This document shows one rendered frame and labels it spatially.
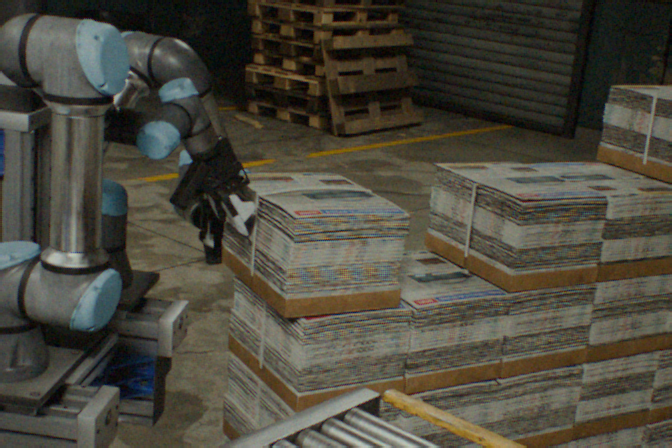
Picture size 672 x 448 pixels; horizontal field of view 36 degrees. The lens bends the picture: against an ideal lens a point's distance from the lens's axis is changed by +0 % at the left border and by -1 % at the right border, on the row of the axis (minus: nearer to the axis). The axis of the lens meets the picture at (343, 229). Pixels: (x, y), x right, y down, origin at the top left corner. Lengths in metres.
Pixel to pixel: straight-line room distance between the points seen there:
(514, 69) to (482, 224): 7.47
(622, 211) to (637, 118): 0.40
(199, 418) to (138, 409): 1.18
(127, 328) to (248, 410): 0.39
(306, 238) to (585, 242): 0.81
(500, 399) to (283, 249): 0.77
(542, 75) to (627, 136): 6.85
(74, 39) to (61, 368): 0.63
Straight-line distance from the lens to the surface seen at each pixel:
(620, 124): 3.09
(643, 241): 2.82
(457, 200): 2.71
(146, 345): 2.38
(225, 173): 2.22
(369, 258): 2.27
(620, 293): 2.84
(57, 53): 1.73
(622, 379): 2.97
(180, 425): 3.57
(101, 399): 1.98
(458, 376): 2.55
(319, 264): 2.22
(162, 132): 2.06
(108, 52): 1.73
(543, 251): 2.59
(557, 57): 9.82
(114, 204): 2.33
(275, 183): 2.42
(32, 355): 1.95
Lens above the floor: 1.64
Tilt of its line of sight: 16 degrees down
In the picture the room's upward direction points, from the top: 6 degrees clockwise
